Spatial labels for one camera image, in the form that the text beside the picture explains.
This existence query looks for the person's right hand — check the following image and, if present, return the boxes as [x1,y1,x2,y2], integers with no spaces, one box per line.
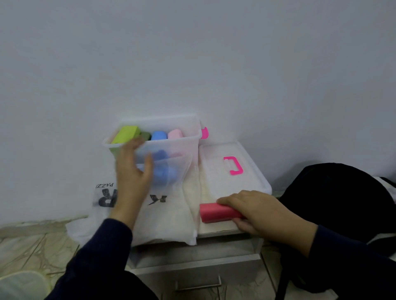
[216,190,319,258]

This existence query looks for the person's left hand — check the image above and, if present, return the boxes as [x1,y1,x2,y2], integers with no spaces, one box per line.
[115,137,154,230]

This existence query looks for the red foam block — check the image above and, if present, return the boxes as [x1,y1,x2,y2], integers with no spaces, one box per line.
[199,202,245,224]

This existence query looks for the person's left forearm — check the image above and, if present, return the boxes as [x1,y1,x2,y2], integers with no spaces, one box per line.
[46,218,134,300]

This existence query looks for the person's right forearm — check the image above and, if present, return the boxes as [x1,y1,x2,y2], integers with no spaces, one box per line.
[279,224,396,300]

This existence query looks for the blue foam shapes in bag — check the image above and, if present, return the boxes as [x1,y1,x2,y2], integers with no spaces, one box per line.
[136,150,179,186]

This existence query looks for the clear plastic storage box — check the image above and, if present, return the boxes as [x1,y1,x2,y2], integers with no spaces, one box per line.
[103,115,202,187]

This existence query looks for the light green foam block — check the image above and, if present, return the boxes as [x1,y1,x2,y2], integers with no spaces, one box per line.
[111,125,140,145]

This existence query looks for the white plastic bag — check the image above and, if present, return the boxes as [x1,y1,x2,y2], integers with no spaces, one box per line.
[65,154,199,248]

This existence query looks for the white drawer cabinet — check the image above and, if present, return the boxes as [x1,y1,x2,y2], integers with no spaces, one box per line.
[126,228,264,300]

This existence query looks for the black backpack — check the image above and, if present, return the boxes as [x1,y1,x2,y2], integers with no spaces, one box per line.
[275,163,396,300]

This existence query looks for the white round container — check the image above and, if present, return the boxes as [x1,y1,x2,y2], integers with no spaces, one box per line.
[0,271,52,300]

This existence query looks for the clear lid with pink handle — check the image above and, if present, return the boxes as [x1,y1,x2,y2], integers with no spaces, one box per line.
[198,141,273,235]

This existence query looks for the metal drawer handle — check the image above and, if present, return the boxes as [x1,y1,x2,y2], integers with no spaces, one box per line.
[174,275,222,292]

